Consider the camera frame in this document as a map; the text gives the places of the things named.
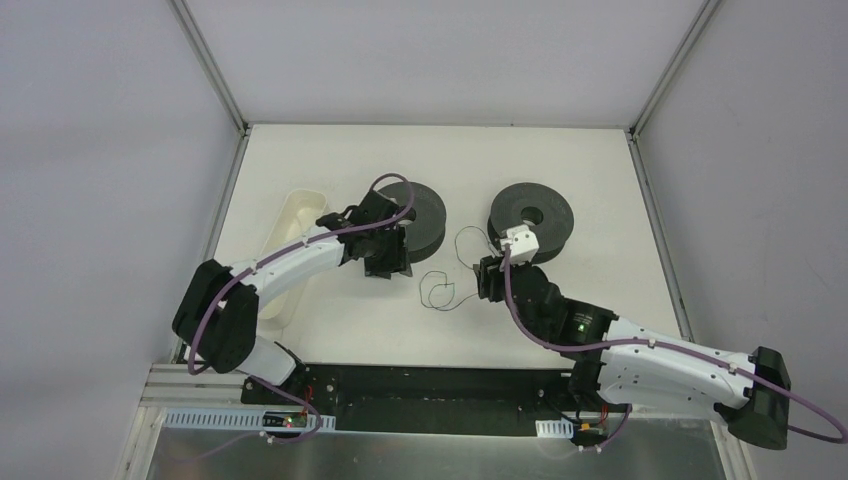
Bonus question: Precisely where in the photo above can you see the black spool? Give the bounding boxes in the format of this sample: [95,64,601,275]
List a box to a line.
[397,182,447,264]
[486,182,575,264]

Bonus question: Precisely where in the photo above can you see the thin black wire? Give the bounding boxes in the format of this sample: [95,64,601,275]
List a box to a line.
[418,225,495,313]

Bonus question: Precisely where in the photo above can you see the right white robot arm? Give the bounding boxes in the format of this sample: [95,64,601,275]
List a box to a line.
[473,256,791,450]

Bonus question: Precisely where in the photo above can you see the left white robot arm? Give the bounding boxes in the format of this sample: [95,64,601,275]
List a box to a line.
[172,189,411,405]

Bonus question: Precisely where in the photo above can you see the white plastic tray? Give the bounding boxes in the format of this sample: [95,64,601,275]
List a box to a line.
[258,189,329,332]

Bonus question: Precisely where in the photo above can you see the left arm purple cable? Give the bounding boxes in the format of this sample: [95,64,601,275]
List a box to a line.
[178,173,416,460]

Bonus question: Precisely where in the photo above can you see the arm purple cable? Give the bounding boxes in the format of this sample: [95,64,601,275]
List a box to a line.
[178,173,416,460]
[500,245,848,458]

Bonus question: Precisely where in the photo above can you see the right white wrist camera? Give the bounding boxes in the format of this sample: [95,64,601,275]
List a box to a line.
[500,224,539,265]

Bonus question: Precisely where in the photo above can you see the right white cable duct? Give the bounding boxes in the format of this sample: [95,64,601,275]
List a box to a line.
[535,418,574,439]

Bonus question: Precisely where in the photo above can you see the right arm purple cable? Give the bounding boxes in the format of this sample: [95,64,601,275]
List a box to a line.
[500,245,848,458]

